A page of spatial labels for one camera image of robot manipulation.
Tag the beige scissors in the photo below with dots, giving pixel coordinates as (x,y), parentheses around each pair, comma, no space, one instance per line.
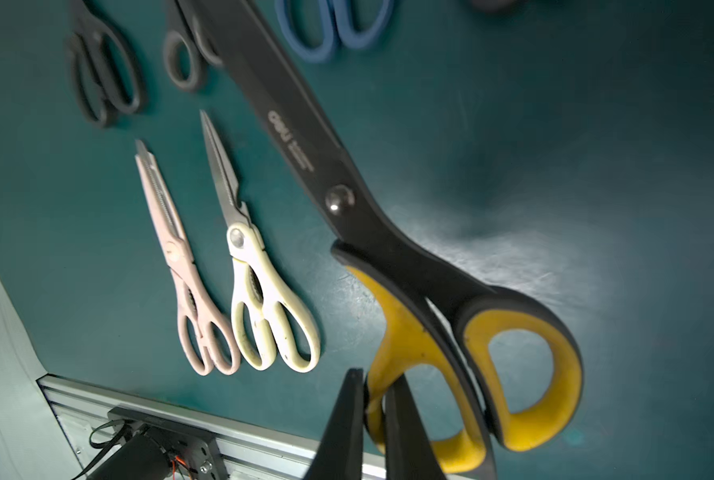
(268,318)

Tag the small black scissors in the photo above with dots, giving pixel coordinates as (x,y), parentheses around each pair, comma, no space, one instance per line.
(187,48)

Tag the large black scissors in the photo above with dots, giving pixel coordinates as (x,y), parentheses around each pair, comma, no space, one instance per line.
(105,74)

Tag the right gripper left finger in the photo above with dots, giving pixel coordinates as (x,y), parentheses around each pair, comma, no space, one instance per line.
(339,455)

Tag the yellow black scissors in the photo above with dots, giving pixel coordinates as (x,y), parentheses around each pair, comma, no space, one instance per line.
(436,314)

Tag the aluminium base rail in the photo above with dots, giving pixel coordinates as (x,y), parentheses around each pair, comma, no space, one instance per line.
(249,452)

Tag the pink scissors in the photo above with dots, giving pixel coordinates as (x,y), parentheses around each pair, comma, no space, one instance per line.
(204,331)

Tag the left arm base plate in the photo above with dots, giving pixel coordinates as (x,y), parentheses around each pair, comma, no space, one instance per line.
(144,446)

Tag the blue handled scissors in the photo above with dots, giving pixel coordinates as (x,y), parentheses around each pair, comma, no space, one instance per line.
(338,28)

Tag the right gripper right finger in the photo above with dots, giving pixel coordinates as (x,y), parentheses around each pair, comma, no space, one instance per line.
(409,454)

